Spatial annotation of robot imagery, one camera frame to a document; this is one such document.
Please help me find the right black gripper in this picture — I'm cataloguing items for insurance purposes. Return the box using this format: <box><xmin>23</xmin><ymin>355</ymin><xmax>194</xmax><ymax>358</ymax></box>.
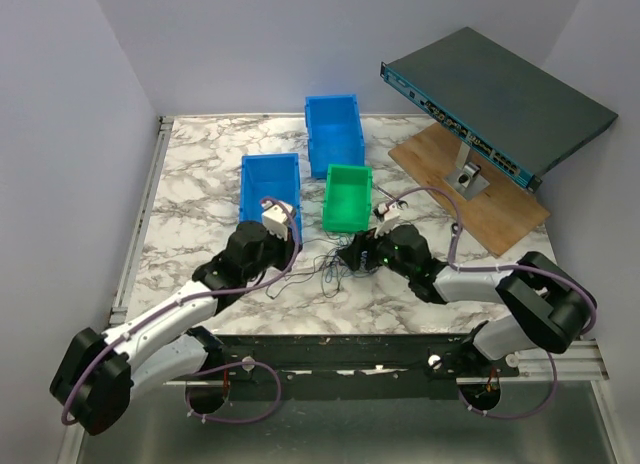
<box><xmin>337</xmin><ymin>219</ymin><xmax>414</xmax><ymax>279</ymax></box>

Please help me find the wire bundle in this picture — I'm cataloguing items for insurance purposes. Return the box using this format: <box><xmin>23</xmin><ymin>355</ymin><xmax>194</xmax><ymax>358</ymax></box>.
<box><xmin>263</xmin><ymin>232</ymin><xmax>374</xmax><ymax>300</ymax></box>

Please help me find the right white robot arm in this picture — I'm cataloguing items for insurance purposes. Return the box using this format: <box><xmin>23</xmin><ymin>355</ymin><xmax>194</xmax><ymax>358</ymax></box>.
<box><xmin>338</xmin><ymin>224</ymin><xmax>597</xmax><ymax>376</ymax></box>

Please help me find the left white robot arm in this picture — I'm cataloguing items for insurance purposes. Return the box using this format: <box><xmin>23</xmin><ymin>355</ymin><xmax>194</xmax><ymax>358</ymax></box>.
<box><xmin>49</xmin><ymin>221</ymin><xmax>301</xmax><ymax>435</ymax></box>

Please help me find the green bin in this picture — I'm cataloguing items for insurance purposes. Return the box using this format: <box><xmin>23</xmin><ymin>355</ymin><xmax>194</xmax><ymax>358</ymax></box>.
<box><xmin>322</xmin><ymin>164</ymin><xmax>373</xmax><ymax>233</ymax></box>

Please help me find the open-end wrench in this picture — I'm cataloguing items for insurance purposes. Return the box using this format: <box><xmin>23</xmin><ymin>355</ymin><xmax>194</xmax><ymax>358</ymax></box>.
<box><xmin>373</xmin><ymin>184</ymin><xmax>400</xmax><ymax>204</ymax></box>

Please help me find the near blue bin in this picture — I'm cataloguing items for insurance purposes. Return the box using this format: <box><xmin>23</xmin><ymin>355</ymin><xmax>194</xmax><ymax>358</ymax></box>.
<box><xmin>239</xmin><ymin>153</ymin><xmax>303</xmax><ymax>243</ymax></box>

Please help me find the blue bin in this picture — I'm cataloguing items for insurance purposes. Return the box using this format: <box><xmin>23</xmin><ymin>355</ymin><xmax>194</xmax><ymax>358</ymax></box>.
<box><xmin>239</xmin><ymin>153</ymin><xmax>303</xmax><ymax>243</ymax></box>
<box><xmin>305</xmin><ymin>94</ymin><xmax>365</xmax><ymax>179</ymax></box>

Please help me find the far blue bin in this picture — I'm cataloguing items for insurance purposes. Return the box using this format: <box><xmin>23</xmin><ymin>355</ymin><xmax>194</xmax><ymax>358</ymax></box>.
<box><xmin>305</xmin><ymin>94</ymin><xmax>365</xmax><ymax>179</ymax></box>

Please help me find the wooden board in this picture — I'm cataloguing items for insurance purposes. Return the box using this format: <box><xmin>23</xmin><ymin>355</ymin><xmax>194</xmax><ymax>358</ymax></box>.
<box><xmin>389</xmin><ymin>123</ymin><xmax>550</xmax><ymax>257</ymax></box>

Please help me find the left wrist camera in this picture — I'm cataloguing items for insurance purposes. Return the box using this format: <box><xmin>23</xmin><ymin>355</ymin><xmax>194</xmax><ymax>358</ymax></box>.
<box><xmin>260</xmin><ymin>197</ymin><xmax>297</xmax><ymax>241</ymax></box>

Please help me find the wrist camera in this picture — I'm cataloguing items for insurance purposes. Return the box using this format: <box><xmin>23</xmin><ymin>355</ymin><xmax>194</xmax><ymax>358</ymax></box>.
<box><xmin>374</xmin><ymin>201</ymin><xmax>405</xmax><ymax>238</ymax></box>
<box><xmin>260</xmin><ymin>197</ymin><xmax>297</xmax><ymax>241</ymax></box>

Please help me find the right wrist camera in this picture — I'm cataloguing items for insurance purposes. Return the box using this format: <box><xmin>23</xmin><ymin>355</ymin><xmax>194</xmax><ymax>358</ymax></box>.
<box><xmin>374</xmin><ymin>201</ymin><xmax>405</xmax><ymax>238</ymax></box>

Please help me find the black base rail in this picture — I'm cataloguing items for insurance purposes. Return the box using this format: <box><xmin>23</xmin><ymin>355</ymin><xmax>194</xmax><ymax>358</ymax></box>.
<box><xmin>185</xmin><ymin>327</ymin><xmax>519</xmax><ymax>409</ymax></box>

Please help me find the aluminium frame rail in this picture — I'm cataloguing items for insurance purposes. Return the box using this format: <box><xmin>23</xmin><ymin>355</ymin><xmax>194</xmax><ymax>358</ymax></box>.
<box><xmin>108</xmin><ymin>116</ymin><xmax>175</xmax><ymax>327</ymax></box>

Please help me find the metal stand bracket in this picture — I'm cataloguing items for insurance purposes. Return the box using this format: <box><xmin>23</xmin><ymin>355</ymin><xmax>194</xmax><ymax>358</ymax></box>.
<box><xmin>445</xmin><ymin>142</ymin><xmax>490</xmax><ymax>201</ymax></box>

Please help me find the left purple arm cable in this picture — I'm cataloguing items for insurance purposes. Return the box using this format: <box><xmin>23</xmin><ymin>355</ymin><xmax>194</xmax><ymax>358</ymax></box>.
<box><xmin>60</xmin><ymin>196</ymin><xmax>302</xmax><ymax>428</ymax></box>

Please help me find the network switch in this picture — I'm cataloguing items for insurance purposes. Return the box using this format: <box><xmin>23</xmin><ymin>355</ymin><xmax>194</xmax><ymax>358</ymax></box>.
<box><xmin>380</xmin><ymin>27</ymin><xmax>618</xmax><ymax>193</ymax></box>

